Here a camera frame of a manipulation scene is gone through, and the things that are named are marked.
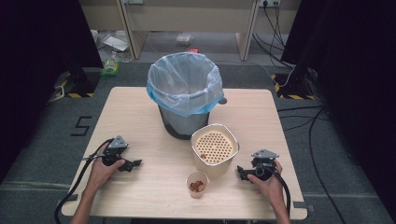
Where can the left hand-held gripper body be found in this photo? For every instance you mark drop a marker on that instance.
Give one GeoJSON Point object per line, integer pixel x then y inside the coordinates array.
{"type": "Point", "coordinates": [113, 152]}

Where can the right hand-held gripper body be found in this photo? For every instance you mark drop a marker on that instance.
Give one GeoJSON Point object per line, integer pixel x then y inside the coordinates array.
{"type": "Point", "coordinates": [263, 165]}

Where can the person's right hand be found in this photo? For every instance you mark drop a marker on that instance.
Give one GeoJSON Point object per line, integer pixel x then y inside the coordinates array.
{"type": "Point", "coordinates": [271, 186]}

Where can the person's left hand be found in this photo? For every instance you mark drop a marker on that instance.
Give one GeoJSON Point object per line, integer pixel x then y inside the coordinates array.
{"type": "Point", "coordinates": [102, 174]}

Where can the beige perforated strainer insert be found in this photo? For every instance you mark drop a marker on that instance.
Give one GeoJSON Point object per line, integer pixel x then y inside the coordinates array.
{"type": "Point", "coordinates": [214, 146]}

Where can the beige square container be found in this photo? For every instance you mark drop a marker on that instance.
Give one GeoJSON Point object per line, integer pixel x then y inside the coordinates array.
{"type": "Point", "coordinates": [202, 168]}

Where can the brown food scraps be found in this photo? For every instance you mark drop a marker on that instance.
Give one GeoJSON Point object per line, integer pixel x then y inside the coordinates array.
{"type": "Point", "coordinates": [197, 186]}

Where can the clear plastic cup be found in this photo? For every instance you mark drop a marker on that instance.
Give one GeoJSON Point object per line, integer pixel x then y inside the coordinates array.
{"type": "Point", "coordinates": [197, 194]}

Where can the grey trash bin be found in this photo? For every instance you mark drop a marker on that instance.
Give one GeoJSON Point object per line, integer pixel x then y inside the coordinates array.
{"type": "Point", "coordinates": [183, 124]}

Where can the black stand base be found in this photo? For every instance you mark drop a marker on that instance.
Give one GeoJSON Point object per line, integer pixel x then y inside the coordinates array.
{"type": "Point", "coordinates": [292, 87]}
{"type": "Point", "coordinates": [81, 81]}

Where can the translucent blue bin bag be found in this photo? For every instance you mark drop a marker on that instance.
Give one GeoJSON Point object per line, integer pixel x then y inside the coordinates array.
{"type": "Point", "coordinates": [183, 82]}

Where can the black curtain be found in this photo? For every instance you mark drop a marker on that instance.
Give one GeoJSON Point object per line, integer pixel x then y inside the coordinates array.
{"type": "Point", "coordinates": [358, 77]}
{"type": "Point", "coordinates": [37, 77]}

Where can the white paper sheet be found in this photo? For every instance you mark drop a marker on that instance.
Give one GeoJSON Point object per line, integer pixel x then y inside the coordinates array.
{"type": "Point", "coordinates": [115, 43]}

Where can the small red item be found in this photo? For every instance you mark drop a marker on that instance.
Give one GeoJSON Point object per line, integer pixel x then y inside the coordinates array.
{"type": "Point", "coordinates": [193, 50]}

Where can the clear plastic box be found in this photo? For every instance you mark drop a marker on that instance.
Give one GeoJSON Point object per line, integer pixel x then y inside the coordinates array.
{"type": "Point", "coordinates": [184, 39]}

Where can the beige wooden desk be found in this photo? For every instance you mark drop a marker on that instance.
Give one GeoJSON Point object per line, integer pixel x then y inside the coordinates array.
{"type": "Point", "coordinates": [193, 18]}

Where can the white wall socket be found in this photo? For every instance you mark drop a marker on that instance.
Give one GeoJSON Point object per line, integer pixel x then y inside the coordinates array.
{"type": "Point", "coordinates": [269, 2]}

